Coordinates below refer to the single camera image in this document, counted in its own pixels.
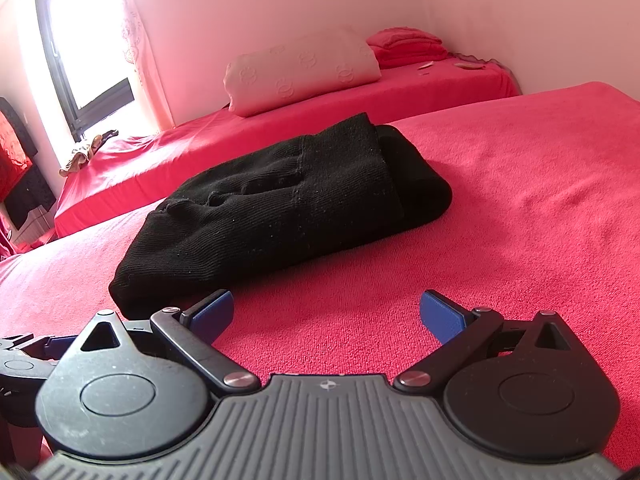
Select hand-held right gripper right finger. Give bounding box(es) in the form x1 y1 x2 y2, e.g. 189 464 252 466
393 290 572 393

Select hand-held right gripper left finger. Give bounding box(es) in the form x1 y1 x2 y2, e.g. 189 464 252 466
79 290 262 394

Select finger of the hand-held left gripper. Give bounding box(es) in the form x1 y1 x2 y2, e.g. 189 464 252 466
0 359 57 427
0 332 77 364

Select black pants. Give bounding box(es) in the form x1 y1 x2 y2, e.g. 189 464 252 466
109 112 453 321

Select white radiator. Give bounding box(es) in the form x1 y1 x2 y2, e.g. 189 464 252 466
11 207 57 248

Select red fleece blanket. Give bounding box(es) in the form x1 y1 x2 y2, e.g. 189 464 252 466
0 81 640 466

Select black hanging garment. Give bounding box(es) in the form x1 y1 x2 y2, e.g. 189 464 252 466
0 97 57 230

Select red bed sheet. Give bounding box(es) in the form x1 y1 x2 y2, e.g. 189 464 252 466
52 57 521 238

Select red hanging cloth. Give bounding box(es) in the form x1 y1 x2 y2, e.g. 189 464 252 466
0 110 34 202

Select beige crumpled cloth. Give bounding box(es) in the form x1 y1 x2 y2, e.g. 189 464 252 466
59 129 120 178

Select white embossed pillow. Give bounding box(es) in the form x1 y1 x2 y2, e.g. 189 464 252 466
223 27 382 117

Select sheer patterned curtain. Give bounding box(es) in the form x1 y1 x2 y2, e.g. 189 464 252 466
117 0 177 133

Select folded red blanket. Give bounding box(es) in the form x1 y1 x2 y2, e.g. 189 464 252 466
365 27 450 69

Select dark framed window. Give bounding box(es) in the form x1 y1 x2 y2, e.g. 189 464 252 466
35 0 138 143

